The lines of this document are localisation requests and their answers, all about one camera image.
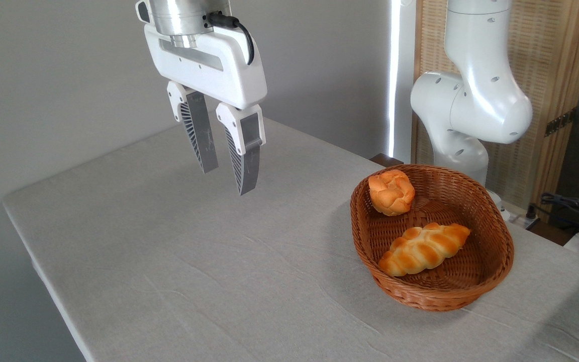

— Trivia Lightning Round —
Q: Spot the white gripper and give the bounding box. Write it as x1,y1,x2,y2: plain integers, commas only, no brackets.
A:
144,23,268,196

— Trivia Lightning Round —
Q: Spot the long braided bread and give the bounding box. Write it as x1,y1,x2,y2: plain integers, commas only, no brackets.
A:
378,223,471,277

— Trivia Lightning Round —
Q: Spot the round knotted bread roll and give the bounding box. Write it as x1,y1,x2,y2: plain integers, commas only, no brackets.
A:
368,169,416,217

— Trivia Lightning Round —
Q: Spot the grey tablecloth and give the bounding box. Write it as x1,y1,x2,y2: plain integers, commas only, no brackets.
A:
2,117,579,362

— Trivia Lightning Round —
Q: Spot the dark wooden furniture corner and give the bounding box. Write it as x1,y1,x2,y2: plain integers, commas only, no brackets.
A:
370,153,405,168

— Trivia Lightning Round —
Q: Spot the bright white curtain strip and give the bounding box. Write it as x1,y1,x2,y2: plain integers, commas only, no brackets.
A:
388,0,417,164

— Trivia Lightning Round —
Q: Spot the brown wicker basket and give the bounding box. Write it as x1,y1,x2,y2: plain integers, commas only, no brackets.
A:
350,164,515,312

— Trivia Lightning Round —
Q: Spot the wooden folding screen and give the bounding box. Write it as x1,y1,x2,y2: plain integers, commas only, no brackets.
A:
413,0,579,209

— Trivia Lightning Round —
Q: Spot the dark metal screen hinge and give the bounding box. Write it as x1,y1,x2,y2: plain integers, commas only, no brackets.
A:
545,108,576,137

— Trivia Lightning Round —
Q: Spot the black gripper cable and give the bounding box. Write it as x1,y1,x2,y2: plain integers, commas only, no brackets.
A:
207,12,255,65

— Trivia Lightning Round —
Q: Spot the black cable bundle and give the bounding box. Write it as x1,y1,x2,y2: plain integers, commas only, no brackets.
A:
528,193,579,238

